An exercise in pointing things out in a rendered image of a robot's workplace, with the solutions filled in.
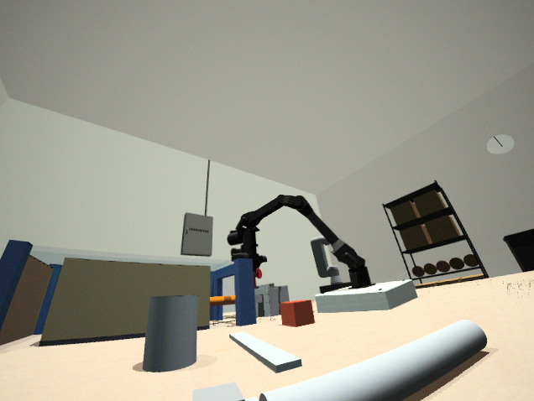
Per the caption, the winch handle with red knob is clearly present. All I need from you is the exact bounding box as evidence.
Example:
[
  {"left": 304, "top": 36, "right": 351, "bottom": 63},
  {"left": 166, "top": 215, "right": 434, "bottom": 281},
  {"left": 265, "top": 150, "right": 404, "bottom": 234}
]
[{"left": 253, "top": 268, "right": 275, "bottom": 289}]

